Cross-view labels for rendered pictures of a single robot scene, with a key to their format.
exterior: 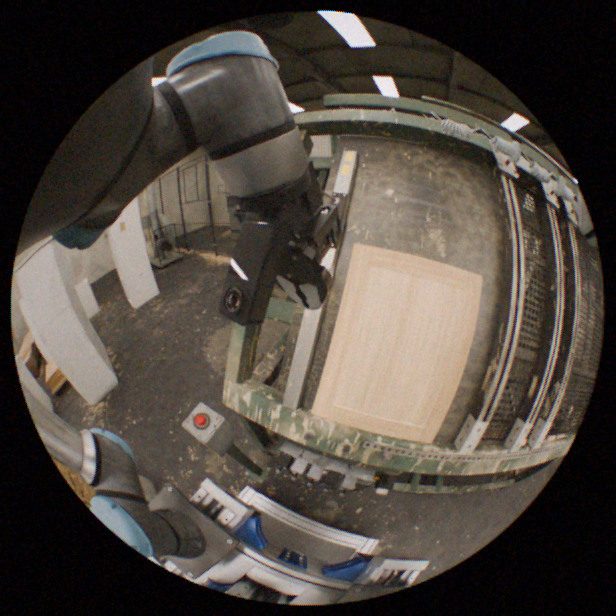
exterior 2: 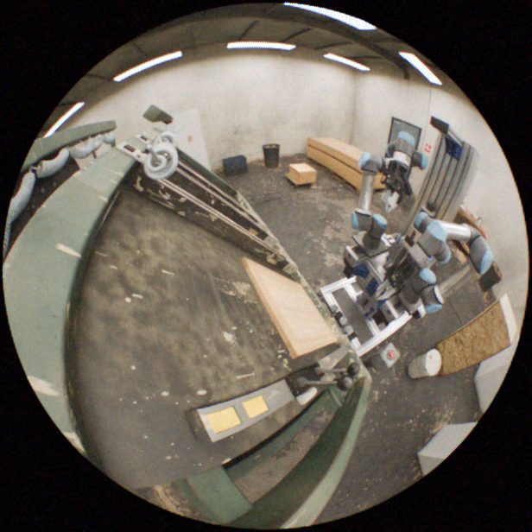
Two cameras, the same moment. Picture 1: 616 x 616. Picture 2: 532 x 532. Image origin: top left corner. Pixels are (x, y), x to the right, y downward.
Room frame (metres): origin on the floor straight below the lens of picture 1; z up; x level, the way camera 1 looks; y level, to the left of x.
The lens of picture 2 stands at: (0.73, -0.14, 1.91)
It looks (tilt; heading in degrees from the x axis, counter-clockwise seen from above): 52 degrees down; 224
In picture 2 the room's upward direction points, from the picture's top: 5 degrees counter-clockwise
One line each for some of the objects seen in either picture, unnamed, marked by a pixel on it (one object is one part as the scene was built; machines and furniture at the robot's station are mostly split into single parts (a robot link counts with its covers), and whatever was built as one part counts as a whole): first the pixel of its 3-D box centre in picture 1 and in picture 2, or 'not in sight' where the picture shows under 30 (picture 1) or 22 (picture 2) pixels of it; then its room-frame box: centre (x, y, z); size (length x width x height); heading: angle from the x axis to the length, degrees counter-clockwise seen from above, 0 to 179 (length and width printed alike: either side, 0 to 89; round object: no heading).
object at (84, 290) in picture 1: (84, 300); not in sight; (1.98, 4.71, 0.36); 0.58 x 0.45 x 0.72; 151
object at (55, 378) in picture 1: (58, 373); not in sight; (0.27, 3.72, 0.15); 0.61 x 0.52 x 0.31; 61
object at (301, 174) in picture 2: not in sight; (300, 174); (-2.70, -2.18, 0.20); 0.61 x 0.53 x 0.40; 61
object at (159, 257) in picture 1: (154, 223); not in sight; (4.33, 3.84, 1.10); 1.37 x 0.70 x 2.20; 61
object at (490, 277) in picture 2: not in sight; (490, 277); (-3.03, 3.17, 0.34); 0.53 x 0.51 x 0.68; 151
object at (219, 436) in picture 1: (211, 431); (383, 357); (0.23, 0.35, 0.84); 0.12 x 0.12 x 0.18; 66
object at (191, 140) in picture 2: not in sight; (193, 148); (-1.33, -4.21, 1.03); 0.61 x 0.58 x 2.05; 61
